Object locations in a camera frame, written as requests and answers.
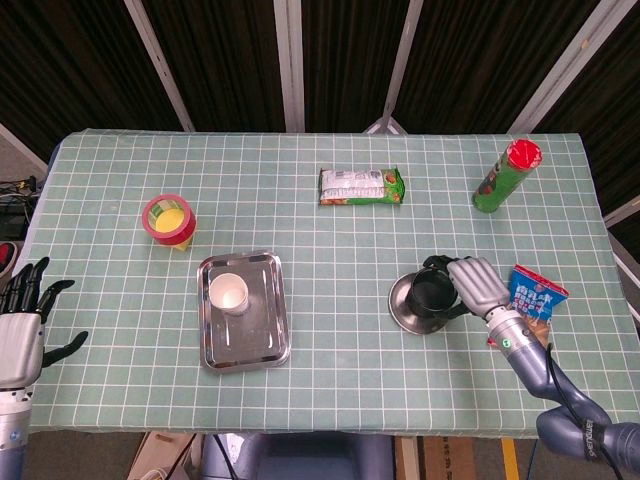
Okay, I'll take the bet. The red object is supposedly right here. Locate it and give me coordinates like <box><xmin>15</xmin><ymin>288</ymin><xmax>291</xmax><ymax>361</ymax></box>
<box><xmin>0</xmin><ymin>242</ymin><xmax>19</xmax><ymax>276</ymax></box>

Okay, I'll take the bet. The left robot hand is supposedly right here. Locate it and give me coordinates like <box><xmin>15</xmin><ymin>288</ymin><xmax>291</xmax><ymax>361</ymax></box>
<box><xmin>0</xmin><ymin>256</ymin><xmax>90</xmax><ymax>390</ymax></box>

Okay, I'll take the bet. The green biscuit packet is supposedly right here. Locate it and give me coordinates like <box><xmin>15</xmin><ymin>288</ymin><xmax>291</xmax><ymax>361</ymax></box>
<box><xmin>318</xmin><ymin>167</ymin><xmax>405</xmax><ymax>207</ymax></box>

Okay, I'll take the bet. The green checkered tablecloth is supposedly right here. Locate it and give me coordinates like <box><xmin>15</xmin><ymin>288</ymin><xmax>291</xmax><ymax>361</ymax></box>
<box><xmin>0</xmin><ymin>128</ymin><xmax>640</xmax><ymax>435</ymax></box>

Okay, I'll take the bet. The round steel plate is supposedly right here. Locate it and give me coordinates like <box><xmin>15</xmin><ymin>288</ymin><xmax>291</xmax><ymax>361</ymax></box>
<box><xmin>388</xmin><ymin>273</ymin><xmax>469</xmax><ymax>336</ymax></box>

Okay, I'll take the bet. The white paper cup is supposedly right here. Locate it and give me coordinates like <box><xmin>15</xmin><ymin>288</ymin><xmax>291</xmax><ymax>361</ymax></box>
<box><xmin>208</xmin><ymin>273</ymin><xmax>251</xmax><ymax>317</ymax></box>

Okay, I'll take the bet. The white frame post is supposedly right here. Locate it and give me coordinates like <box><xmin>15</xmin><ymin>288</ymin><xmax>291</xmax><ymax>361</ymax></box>
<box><xmin>272</xmin><ymin>0</ymin><xmax>306</xmax><ymax>133</ymax></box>
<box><xmin>508</xmin><ymin>0</ymin><xmax>624</xmax><ymax>135</ymax></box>
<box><xmin>363</xmin><ymin>0</ymin><xmax>425</xmax><ymax>135</ymax></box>
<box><xmin>123</xmin><ymin>0</ymin><xmax>196</xmax><ymax>133</ymax></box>

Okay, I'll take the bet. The cardboard box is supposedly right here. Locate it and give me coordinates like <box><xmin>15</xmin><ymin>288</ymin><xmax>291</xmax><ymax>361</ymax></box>
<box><xmin>127</xmin><ymin>431</ymin><xmax>201</xmax><ymax>480</ymax></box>
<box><xmin>417</xmin><ymin>435</ymin><xmax>479</xmax><ymax>480</ymax></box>

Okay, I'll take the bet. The red tape roll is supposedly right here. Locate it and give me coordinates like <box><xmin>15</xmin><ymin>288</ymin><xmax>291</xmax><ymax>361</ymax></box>
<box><xmin>141</xmin><ymin>194</ymin><xmax>197</xmax><ymax>246</ymax></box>

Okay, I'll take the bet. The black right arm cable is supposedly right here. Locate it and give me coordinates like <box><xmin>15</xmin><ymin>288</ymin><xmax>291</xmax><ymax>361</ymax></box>
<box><xmin>544</xmin><ymin>342</ymin><xmax>626</xmax><ymax>480</ymax></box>

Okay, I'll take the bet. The black cable bundle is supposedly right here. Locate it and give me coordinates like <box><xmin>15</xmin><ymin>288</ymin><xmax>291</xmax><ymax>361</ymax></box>
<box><xmin>0</xmin><ymin>177</ymin><xmax>41</xmax><ymax>241</ymax></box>

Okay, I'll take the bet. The rectangular steel tray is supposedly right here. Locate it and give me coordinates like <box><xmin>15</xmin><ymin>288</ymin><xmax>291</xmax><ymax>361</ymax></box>
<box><xmin>196</xmin><ymin>249</ymin><xmax>292</xmax><ymax>374</ymax></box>

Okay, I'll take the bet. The black pleated curtain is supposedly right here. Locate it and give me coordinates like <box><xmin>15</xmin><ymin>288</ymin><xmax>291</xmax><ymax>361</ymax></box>
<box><xmin>0</xmin><ymin>0</ymin><xmax>640</xmax><ymax>241</ymax></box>

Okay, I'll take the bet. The white frame bar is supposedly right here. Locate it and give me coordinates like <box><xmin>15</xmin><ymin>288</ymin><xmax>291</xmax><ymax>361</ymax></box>
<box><xmin>603</xmin><ymin>197</ymin><xmax>640</xmax><ymax>229</ymax></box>
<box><xmin>0</xmin><ymin>123</ymin><xmax>50</xmax><ymax>171</ymax></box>

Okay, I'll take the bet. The black cup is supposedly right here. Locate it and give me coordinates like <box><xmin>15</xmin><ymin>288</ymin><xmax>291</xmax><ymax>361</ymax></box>
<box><xmin>404</xmin><ymin>267</ymin><xmax>459</xmax><ymax>319</ymax></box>

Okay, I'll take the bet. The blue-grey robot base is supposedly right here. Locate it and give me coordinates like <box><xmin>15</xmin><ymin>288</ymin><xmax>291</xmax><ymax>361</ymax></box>
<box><xmin>199</xmin><ymin>432</ymin><xmax>396</xmax><ymax>480</ymax></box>

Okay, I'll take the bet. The green chips can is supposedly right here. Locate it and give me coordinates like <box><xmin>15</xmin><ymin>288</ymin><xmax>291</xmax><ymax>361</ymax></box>
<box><xmin>472</xmin><ymin>138</ymin><xmax>545</xmax><ymax>215</ymax></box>

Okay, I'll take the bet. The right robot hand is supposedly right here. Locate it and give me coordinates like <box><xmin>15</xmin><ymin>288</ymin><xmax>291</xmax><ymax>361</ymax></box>
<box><xmin>422</xmin><ymin>254</ymin><xmax>511</xmax><ymax>321</ymax></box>

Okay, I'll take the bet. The blue snack bag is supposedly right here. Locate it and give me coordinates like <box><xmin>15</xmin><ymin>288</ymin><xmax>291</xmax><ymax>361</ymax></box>
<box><xmin>487</xmin><ymin>264</ymin><xmax>570</xmax><ymax>351</ymax></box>

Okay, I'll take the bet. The wooden table leg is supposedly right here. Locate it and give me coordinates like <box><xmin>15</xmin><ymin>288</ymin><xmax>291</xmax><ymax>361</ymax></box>
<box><xmin>394</xmin><ymin>435</ymin><xmax>421</xmax><ymax>480</ymax></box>

